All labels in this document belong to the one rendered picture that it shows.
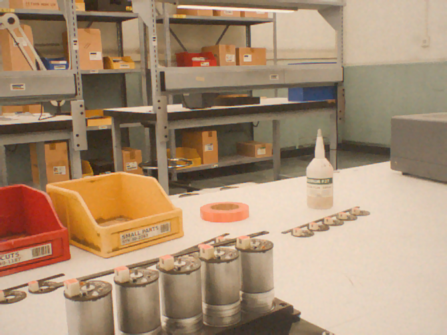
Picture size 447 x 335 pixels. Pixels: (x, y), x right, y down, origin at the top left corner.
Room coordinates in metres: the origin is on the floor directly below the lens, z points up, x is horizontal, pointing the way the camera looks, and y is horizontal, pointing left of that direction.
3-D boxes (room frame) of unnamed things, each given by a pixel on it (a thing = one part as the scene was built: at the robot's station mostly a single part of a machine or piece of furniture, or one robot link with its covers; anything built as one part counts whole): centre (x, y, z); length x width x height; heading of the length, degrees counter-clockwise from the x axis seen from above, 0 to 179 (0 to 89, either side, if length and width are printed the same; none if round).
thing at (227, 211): (0.65, 0.00, 0.76); 0.06 x 0.06 x 0.01
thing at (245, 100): (3.30, -0.09, 0.77); 0.24 x 0.16 x 0.04; 123
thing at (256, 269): (0.33, -0.02, 0.79); 0.02 x 0.02 x 0.05
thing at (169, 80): (3.18, -0.23, 0.90); 1.30 x 0.06 x 0.12; 124
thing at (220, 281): (0.32, 0.00, 0.79); 0.02 x 0.02 x 0.05
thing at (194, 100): (3.12, 0.13, 0.80); 0.15 x 0.12 x 0.10; 53
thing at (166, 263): (0.30, 0.03, 0.82); 0.01 x 0.01 x 0.01; 36
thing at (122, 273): (0.28, 0.06, 0.82); 0.01 x 0.01 x 0.01; 36
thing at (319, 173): (0.68, -0.12, 0.80); 0.03 x 0.03 x 0.10
